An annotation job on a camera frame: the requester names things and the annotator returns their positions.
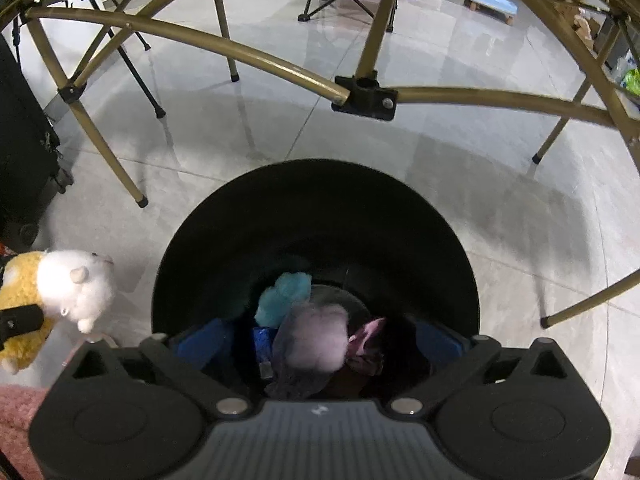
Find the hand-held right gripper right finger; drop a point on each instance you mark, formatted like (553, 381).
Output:
(440, 342)

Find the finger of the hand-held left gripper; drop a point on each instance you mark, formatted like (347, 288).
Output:
(22, 321)

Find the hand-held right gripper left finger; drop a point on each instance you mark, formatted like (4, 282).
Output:
(205, 342)

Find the yellow white hamster plush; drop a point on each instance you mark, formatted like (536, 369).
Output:
(70, 285)

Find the purple satin cloth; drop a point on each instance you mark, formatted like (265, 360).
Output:
(367, 345)

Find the lavender fluffy cloth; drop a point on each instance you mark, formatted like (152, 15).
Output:
(312, 340)

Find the black round trash bin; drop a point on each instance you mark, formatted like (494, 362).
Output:
(320, 210)

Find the blue snack packet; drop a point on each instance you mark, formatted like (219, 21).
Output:
(261, 345)

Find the teal fluffy cloth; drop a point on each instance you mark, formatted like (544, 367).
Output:
(282, 297)

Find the pink fluffy rug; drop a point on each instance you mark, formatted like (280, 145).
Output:
(17, 420)

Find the black tripod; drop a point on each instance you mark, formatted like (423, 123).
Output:
(160, 111)

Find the green plastic bag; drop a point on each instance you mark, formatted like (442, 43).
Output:
(632, 79)

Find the blue pet feeder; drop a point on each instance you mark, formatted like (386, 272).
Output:
(492, 2)

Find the open cardboard boxes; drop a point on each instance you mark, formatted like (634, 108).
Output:
(562, 7)

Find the tan folding table frame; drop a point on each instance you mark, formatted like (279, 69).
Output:
(365, 91)

